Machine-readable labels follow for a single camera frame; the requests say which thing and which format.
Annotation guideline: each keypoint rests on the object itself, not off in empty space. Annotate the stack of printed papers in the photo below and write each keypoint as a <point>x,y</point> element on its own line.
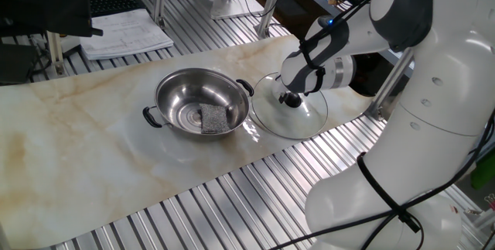
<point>123,35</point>

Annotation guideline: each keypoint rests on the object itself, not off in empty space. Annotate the glass lid black knob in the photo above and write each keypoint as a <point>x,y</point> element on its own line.
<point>298,124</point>

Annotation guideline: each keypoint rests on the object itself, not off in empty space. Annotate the marble pattern table mat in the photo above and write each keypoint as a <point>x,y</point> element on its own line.
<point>77,145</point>

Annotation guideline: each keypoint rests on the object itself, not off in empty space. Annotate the black keyboard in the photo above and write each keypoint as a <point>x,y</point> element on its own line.
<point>112,5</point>

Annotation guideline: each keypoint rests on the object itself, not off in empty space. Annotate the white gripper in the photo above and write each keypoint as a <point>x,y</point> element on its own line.
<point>278,87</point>

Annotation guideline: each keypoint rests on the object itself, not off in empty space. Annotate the black monitor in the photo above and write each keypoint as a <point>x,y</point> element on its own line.
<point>42,2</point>

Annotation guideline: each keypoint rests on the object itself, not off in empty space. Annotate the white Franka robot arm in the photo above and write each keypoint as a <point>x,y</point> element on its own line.
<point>425,157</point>

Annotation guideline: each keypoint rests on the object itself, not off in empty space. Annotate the grey scouring sponge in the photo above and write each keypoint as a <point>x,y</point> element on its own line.
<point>214,119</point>

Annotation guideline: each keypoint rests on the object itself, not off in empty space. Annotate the black box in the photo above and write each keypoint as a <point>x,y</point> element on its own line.
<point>15,64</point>

